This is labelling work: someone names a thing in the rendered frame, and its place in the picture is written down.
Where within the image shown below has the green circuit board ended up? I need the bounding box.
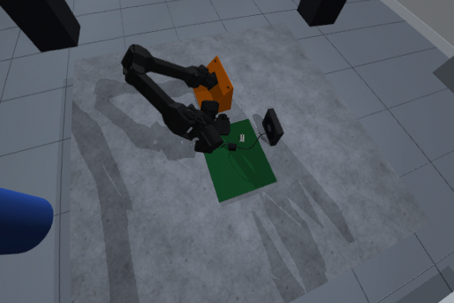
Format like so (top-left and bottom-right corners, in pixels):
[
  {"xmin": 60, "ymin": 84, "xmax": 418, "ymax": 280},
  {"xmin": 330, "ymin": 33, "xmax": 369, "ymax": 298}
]
[{"xmin": 204, "ymin": 119, "xmax": 277, "ymax": 202}]

